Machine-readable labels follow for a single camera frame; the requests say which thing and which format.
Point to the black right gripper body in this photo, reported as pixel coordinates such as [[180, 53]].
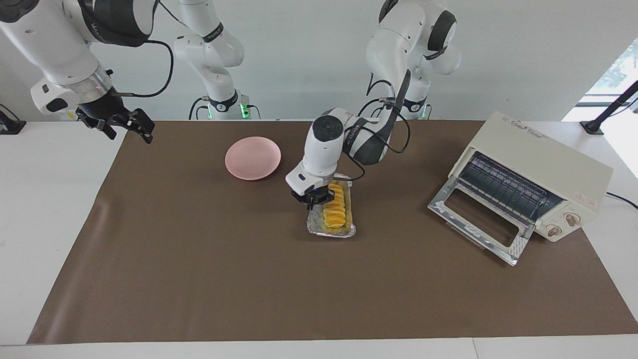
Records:
[[102, 112]]

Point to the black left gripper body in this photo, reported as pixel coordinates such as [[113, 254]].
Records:
[[306, 192]]

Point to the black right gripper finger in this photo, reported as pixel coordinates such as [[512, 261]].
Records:
[[143, 124], [107, 128]]

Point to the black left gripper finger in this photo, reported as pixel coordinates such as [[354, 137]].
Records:
[[327, 195], [312, 204]]

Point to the yellow spiral bread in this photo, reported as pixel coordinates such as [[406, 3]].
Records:
[[335, 214]]

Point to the aluminium foil tray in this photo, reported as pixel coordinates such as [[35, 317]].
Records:
[[319, 224]]

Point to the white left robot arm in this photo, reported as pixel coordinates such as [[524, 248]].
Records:
[[324, 149]]

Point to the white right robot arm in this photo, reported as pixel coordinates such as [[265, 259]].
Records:
[[55, 40]]

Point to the white toaster oven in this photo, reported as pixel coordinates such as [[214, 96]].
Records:
[[543, 159]]

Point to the beige oven knob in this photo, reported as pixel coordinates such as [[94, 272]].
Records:
[[572, 219], [554, 231]]

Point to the pink round plate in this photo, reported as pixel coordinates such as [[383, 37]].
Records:
[[253, 158]]

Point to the brown table mat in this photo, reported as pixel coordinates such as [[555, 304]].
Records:
[[299, 279]]

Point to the black clamp bracket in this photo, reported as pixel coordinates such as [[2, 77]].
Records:
[[10, 124]]

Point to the glass oven door silver frame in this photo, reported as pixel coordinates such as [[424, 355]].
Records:
[[448, 207]]

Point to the black camera stand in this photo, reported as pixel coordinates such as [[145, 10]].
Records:
[[610, 109]]

